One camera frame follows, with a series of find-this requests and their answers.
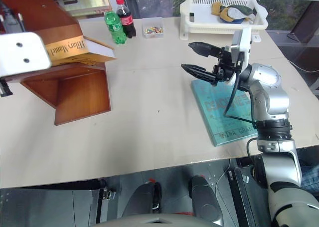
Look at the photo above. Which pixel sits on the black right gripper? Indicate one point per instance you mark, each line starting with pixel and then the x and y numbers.
pixel 224 67

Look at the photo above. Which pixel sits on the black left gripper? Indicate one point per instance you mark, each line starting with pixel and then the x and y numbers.
pixel 11 22

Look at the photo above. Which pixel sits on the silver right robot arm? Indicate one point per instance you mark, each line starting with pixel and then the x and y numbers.
pixel 276 107

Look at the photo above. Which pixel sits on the teal hardcover book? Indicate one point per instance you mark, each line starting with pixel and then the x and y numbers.
pixel 219 122

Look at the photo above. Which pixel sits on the gold Hilary Mantel book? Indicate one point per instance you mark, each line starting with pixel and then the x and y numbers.
pixel 69 50

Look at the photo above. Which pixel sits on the wooden bookshelf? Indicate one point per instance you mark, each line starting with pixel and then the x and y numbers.
pixel 82 97

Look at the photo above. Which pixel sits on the pale yellow-green book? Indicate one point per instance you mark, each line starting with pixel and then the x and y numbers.
pixel 84 0

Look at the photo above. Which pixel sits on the white plastic basket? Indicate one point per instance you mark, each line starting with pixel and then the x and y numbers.
pixel 199 15

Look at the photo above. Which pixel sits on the yellow work glove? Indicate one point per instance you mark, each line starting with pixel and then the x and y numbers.
pixel 217 8

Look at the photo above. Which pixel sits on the items inside basket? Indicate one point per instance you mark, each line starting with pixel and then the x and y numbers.
pixel 233 15

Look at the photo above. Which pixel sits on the clear box of coloured pins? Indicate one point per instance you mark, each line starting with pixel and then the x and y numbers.
pixel 152 30

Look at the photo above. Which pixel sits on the dark green cloth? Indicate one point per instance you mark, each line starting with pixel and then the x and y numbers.
pixel 245 10

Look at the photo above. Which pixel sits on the dark cola bottle red cap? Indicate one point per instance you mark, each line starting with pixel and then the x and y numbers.
pixel 125 18

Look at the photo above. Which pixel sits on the green plastic soda bottle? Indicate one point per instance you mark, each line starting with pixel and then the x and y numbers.
pixel 115 27

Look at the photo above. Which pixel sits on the dark monitor stand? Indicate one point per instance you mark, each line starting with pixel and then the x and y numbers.
pixel 305 22

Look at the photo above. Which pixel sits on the silver metal case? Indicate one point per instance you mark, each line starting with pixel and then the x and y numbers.
pixel 47 207

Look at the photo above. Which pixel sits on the dark rounded robot leg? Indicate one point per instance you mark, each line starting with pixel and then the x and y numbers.
pixel 203 199
pixel 145 198

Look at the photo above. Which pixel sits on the black equipment box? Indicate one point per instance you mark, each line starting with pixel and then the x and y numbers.
pixel 249 199

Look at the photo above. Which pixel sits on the person's leg in jeans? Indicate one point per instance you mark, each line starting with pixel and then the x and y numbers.
pixel 310 178

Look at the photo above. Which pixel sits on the grey robot torso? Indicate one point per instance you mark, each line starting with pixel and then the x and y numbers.
pixel 154 220

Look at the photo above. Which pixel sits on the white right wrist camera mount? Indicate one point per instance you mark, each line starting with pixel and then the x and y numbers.
pixel 245 41

